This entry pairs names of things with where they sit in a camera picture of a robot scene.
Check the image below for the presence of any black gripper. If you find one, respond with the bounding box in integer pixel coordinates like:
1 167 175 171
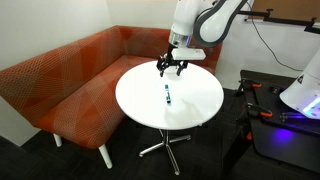
156 44 189 78

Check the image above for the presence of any teal and white marker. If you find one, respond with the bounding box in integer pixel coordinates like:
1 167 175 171
163 84 172 104

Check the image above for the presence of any orange patterned corner sofa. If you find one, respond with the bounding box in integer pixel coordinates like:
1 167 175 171
0 25 223 169

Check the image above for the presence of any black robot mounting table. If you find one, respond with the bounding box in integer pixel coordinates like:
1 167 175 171
221 69 320 176

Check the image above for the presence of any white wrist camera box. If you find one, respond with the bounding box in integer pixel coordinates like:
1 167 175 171
171 48 206 62

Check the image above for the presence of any chrome table pedestal base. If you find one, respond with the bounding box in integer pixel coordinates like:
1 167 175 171
138 129 192 177

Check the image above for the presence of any orange handled black clamp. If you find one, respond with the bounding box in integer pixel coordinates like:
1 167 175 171
239 79 263 97
245 102 274 119

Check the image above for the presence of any thin black hanging cable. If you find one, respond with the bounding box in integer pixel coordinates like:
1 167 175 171
246 1 304 72

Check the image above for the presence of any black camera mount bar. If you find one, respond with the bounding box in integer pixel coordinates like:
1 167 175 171
238 8 320 35

